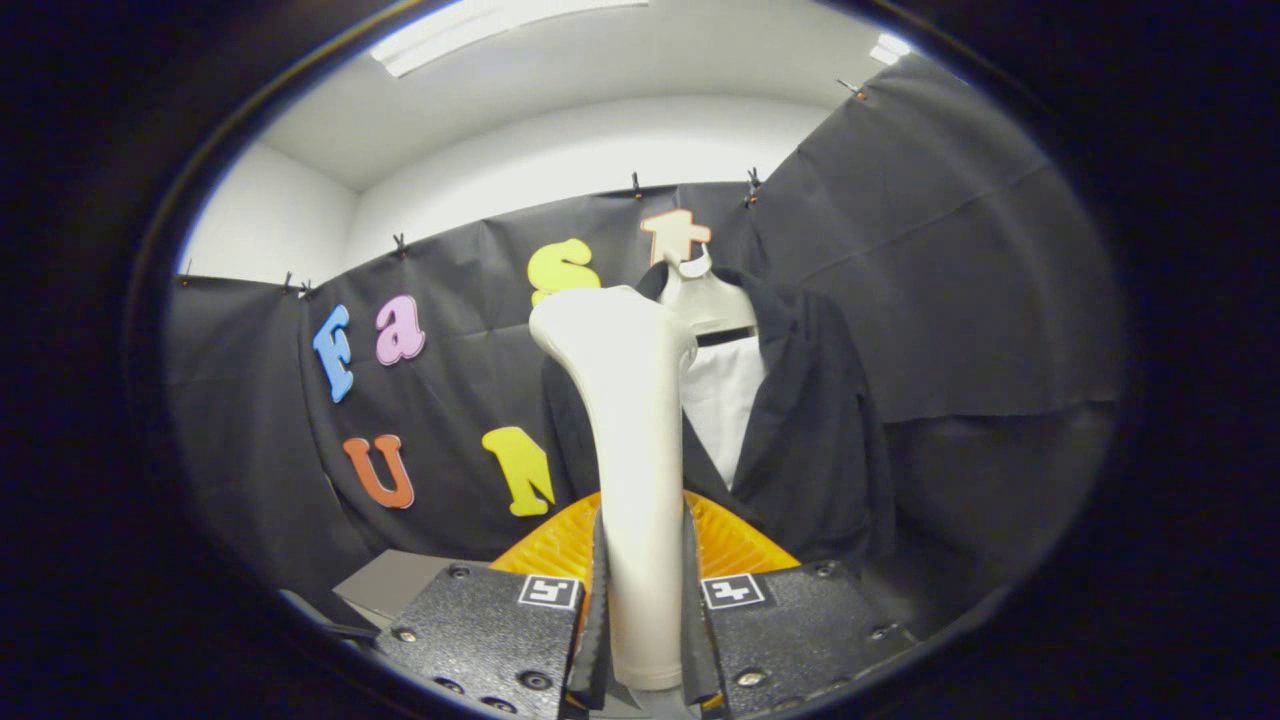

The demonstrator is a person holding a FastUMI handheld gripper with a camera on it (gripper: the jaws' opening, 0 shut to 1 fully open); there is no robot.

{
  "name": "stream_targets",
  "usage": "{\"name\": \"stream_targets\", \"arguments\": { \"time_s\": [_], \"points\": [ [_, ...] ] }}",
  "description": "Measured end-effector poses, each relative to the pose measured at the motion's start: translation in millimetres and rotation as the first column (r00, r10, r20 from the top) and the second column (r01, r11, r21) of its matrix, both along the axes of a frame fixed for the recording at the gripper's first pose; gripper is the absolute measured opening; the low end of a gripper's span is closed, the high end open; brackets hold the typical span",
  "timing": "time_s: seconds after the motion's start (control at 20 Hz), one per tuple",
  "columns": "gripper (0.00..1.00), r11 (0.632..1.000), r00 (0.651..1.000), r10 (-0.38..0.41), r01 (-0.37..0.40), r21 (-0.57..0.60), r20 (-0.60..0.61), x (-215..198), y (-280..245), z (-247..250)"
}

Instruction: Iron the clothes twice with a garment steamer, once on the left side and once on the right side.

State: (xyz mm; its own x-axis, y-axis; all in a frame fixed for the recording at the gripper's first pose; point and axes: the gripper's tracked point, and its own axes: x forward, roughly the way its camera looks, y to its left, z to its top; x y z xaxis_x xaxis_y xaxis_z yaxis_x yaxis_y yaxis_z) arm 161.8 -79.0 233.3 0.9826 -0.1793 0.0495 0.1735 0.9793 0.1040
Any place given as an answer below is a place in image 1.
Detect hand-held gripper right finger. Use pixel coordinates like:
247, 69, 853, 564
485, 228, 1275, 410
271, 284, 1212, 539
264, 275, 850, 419
680, 490, 916, 716

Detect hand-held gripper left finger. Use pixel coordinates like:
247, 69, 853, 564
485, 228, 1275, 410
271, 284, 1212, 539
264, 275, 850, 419
375, 490, 613, 720

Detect white garment steamer handle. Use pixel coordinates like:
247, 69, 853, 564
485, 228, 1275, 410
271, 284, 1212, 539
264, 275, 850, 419
528, 285, 699, 693

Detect black jacket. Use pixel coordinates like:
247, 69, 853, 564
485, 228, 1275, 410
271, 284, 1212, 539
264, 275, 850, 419
540, 262, 896, 571

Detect grey cabinet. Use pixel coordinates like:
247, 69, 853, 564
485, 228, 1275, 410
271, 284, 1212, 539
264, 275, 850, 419
333, 548, 496, 621

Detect white mannequin torso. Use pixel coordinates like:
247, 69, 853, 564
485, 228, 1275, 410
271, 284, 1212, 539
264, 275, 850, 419
680, 335, 771, 491

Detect row of small black clips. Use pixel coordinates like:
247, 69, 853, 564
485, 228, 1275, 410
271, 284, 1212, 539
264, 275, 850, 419
180, 78, 871, 301

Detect black backdrop cloth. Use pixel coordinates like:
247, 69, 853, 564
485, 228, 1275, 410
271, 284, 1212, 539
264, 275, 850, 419
165, 50, 1126, 641

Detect large ceiling light panel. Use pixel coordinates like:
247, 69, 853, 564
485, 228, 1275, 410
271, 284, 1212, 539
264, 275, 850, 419
370, 0, 651, 79

